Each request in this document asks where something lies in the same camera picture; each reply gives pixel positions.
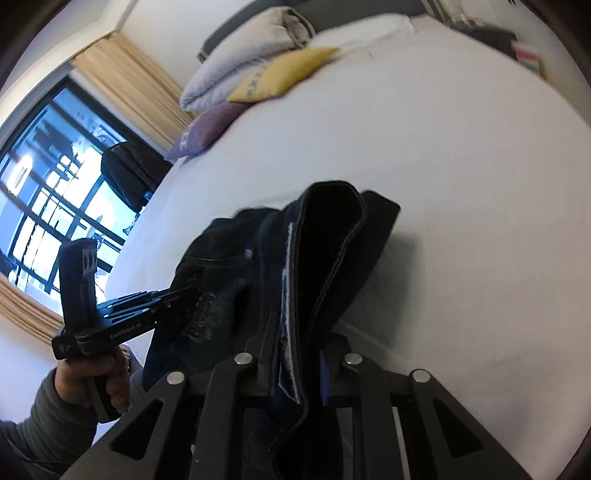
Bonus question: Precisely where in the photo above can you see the person's left forearm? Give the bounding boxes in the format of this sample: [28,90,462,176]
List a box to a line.
[0,367,100,480]

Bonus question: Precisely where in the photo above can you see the white pillow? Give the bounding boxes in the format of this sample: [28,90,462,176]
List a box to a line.
[309,13,414,51]

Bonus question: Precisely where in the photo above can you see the dark chair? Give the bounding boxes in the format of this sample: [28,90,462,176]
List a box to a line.
[100,141,174,213]

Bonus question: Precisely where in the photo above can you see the white bed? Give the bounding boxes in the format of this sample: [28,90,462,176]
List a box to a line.
[104,11,591,480]

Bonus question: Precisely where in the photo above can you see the yellow cushion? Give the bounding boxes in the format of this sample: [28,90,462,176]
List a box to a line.
[226,46,340,103]

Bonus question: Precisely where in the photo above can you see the purple cushion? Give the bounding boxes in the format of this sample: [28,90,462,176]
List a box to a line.
[164,102,252,161]

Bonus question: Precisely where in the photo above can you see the person's left hand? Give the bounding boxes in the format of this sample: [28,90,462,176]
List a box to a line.
[54,344,132,414]

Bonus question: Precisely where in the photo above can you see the folded white duvet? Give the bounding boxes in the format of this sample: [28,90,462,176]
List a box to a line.
[179,6,317,112]

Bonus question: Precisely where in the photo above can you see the black pants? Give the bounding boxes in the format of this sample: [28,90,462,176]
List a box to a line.
[141,181,402,480]

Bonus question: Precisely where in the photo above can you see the black framed window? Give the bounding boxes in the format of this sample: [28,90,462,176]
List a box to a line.
[0,76,171,305]

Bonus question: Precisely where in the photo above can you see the dark nightstand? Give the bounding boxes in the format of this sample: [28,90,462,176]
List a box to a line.
[455,25,518,47]

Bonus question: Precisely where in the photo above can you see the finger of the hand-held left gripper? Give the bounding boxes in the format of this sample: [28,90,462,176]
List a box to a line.
[98,285,200,324]

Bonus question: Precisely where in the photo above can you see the beige curtain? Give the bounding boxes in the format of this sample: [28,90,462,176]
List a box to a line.
[74,32,195,158]
[0,277,68,344]

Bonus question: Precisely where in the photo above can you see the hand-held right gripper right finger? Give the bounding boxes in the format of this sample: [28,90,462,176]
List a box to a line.
[318,333,534,480]

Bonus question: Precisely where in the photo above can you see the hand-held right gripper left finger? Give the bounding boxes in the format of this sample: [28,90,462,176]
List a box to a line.
[60,323,282,480]

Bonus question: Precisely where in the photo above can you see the striped white box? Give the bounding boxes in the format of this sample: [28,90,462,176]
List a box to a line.
[512,41,546,80]

